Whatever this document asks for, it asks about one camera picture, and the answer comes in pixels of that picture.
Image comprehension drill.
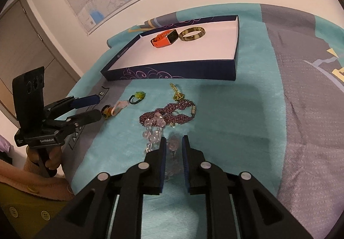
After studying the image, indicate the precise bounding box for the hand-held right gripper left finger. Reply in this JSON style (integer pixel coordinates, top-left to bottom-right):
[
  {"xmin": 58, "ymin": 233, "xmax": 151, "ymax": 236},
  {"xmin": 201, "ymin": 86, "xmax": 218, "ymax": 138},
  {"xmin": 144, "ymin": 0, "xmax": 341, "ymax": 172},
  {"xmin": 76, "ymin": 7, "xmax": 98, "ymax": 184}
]
[{"xmin": 35, "ymin": 136, "xmax": 167, "ymax": 239}]

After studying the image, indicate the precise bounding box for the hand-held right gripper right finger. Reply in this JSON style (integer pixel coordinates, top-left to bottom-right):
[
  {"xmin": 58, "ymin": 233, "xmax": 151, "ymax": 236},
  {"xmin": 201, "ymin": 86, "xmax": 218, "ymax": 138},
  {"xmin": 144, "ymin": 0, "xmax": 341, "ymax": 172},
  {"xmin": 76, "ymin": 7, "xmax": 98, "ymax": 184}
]
[{"xmin": 181, "ymin": 135, "xmax": 315, "ymax": 239}]

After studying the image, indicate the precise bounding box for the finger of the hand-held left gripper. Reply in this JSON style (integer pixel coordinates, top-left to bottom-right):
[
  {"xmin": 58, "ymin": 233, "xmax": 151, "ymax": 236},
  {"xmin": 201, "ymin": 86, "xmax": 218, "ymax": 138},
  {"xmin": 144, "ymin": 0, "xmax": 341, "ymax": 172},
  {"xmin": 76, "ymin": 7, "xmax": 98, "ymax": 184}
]
[
  {"xmin": 44, "ymin": 109, "xmax": 103, "ymax": 136},
  {"xmin": 44, "ymin": 95, "xmax": 102, "ymax": 118}
]

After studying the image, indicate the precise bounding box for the amber brown ring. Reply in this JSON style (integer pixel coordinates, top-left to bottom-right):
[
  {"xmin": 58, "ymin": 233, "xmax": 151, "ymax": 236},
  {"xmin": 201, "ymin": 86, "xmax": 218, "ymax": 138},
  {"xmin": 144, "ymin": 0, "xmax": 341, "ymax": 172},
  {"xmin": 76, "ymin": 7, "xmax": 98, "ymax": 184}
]
[{"xmin": 101, "ymin": 105, "xmax": 115, "ymax": 120}]

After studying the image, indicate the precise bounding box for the clear crystal bead bracelet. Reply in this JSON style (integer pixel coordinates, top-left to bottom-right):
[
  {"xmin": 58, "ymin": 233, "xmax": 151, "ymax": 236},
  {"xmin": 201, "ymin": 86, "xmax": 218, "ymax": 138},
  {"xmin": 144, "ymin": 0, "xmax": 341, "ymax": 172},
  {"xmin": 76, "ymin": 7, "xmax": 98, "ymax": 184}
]
[{"xmin": 141, "ymin": 114, "xmax": 179, "ymax": 180}]

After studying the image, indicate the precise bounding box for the pale pink ornament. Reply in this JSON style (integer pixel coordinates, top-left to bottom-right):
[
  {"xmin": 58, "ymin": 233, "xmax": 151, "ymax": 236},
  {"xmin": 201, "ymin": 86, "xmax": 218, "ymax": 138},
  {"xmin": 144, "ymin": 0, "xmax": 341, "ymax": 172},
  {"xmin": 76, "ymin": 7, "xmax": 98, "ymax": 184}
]
[{"xmin": 111, "ymin": 101, "xmax": 130, "ymax": 116}]

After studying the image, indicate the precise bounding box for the purple bead bracelet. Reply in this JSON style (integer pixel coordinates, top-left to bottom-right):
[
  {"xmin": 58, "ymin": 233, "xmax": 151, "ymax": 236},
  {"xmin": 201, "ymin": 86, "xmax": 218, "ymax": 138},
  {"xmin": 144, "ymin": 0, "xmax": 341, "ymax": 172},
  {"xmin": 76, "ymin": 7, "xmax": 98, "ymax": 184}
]
[{"xmin": 139, "ymin": 100, "xmax": 197, "ymax": 128}]

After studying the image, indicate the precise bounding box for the navy blue shallow box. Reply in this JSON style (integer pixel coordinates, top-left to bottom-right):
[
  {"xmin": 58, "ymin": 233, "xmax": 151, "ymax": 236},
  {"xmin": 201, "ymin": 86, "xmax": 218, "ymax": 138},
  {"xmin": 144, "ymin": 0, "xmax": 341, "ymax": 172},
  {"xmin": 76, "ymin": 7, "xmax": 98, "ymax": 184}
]
[{"xmin": 101, "ymin": 15, "xmax": 240, "ymax": 81}]

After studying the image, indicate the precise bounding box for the person's left forearm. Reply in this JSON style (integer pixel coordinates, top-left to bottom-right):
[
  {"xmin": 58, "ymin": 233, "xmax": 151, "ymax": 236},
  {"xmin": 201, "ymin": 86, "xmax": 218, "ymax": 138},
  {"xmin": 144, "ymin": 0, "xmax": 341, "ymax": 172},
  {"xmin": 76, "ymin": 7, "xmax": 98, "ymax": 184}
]
[{"xmin": 0, "ymin": 158, "xmax": 74, "ymax": 202}]

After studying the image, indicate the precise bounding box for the person's left hand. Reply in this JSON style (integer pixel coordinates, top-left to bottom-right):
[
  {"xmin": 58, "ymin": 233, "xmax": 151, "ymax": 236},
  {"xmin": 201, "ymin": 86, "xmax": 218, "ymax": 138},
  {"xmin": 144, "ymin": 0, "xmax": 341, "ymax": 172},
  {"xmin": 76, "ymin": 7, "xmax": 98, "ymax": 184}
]
[{"xmin": 26, "ymin": 144, "xmax": 63, "ymax": 175}]

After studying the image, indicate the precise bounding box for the grey wooden door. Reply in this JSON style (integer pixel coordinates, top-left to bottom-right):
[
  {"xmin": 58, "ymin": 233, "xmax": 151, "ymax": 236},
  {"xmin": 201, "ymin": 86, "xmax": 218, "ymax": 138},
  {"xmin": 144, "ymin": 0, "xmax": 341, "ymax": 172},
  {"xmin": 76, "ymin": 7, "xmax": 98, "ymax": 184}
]
[{"xmin": 0, "ymin": 0, "xmax": 81, "ymax": 122}]

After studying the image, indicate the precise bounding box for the lilac cloth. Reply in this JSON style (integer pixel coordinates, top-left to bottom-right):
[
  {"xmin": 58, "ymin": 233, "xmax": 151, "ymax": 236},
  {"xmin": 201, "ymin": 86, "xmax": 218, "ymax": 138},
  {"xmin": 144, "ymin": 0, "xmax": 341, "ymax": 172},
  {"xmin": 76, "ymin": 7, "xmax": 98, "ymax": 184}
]
[{"xmin": 0, "ymin": 134, "xmax": 12, "ymax": 154}]

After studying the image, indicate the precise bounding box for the olive buttoned garment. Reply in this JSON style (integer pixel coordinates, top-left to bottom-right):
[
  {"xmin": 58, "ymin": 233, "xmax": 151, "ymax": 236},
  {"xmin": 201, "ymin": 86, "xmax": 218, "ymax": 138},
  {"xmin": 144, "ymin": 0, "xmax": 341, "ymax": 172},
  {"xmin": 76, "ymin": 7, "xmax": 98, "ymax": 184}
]
[{"xmin": 0, "ymin": 182, "xmax": 71, "ymax": 239}]

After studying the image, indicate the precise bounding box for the tortoiseshell bangle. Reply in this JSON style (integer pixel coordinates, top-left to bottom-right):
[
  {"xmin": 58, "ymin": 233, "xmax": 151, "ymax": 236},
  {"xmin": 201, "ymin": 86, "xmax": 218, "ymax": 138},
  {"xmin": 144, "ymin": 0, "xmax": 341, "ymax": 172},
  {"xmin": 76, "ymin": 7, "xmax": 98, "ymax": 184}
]
[{"xmin": 179, "ymin": 26, "xmax": 206, "ymax": 42}]

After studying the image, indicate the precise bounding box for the orange strap watch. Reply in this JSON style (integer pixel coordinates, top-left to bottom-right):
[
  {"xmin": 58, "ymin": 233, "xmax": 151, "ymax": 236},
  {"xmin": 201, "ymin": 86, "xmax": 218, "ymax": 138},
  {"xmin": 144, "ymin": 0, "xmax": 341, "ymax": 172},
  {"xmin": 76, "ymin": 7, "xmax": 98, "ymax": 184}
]
[{"xmin": 150, "ymin": 29, "xmax": 178, "ymax": 48}]

